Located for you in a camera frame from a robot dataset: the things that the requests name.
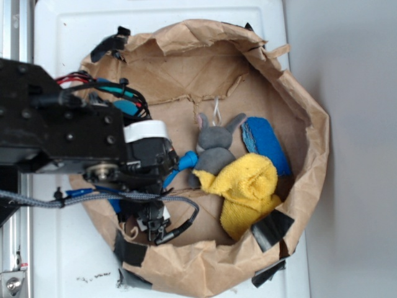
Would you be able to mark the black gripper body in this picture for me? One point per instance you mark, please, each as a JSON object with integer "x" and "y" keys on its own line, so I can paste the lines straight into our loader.
{"x": 150, "y": 159}

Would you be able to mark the blue plastic bottle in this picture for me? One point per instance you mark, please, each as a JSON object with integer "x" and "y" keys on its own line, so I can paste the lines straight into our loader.
{"x": 189, "y": 160}

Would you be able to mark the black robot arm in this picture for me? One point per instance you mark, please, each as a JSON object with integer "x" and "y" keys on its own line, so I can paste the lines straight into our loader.
{"x": 46, "y": 129}

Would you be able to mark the grey plush bunny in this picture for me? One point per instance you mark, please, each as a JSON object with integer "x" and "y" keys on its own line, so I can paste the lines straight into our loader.
{"x": 213, "y": 147}

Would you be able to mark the yellow terry cloth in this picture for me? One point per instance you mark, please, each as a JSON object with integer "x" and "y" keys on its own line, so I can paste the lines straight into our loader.
{"x": 247, "y": 187}

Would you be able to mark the brown paper bag bin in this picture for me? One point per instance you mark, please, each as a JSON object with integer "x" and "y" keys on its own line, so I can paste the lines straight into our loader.
{"x": 180, "y": 70}

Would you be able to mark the blue sponge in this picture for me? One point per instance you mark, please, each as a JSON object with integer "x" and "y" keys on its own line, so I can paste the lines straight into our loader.
{"x": 259, "y": 137}

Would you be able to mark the white plastic tray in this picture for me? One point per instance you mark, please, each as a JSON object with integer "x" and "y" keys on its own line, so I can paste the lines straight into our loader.
{"x": 69, "y": 257}

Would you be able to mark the black mounting plate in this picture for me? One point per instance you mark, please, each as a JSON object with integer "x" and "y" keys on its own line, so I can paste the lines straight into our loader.
{"x": 9, "y": 183}

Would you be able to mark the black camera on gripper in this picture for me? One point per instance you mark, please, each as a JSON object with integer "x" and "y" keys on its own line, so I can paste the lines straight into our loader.
{"x": 153, "y": 219}

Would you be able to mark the aluminium frame rail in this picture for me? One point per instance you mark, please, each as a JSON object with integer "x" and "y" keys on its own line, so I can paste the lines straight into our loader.
{"x": 16, "y": 244}

